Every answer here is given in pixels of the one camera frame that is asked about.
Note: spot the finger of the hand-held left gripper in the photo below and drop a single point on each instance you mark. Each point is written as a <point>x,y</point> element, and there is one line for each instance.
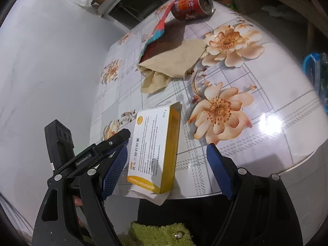
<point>115,138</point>

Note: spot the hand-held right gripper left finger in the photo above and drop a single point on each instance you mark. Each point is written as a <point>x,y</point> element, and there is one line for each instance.
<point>114,169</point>

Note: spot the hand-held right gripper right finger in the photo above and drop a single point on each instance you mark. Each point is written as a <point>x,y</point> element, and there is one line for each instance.
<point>220,169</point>

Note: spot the yellow medicine box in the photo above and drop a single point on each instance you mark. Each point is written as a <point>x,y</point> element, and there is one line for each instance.
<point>151,146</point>

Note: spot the beige cloth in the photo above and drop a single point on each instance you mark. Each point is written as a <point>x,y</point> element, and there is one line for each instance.
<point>174,59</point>

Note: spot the blue plastic basket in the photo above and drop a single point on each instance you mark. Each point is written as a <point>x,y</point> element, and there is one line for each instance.
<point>308,64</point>

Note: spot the person's left hand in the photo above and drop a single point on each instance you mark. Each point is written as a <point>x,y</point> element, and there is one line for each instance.
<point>77,201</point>

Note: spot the floral table cover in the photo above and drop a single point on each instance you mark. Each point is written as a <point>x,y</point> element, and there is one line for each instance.
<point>269,133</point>

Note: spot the green fuzzy garment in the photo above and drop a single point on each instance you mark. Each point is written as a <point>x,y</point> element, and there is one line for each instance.
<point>153,233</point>

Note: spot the red snack packet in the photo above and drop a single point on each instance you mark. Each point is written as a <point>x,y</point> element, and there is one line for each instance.
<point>158,30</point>

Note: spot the red drink can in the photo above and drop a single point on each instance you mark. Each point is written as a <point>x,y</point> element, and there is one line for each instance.
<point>187,7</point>

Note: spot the white plastic bag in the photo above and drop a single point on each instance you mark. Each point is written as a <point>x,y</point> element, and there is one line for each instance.
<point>276,9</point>

